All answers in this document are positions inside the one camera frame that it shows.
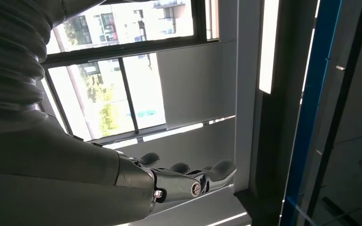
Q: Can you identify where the white window sill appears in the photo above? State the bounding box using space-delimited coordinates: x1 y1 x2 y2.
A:
115 183 252 226

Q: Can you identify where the dark window frame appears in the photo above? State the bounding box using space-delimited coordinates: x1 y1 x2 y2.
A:
39 0 221 145

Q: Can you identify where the black vertical bar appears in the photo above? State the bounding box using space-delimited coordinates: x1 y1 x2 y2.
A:
304 0 362 226

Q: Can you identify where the white light strip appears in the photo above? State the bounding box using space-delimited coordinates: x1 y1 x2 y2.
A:
258 0 280 95

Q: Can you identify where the blue vertical post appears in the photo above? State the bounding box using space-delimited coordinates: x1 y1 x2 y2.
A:
279 0 343 226

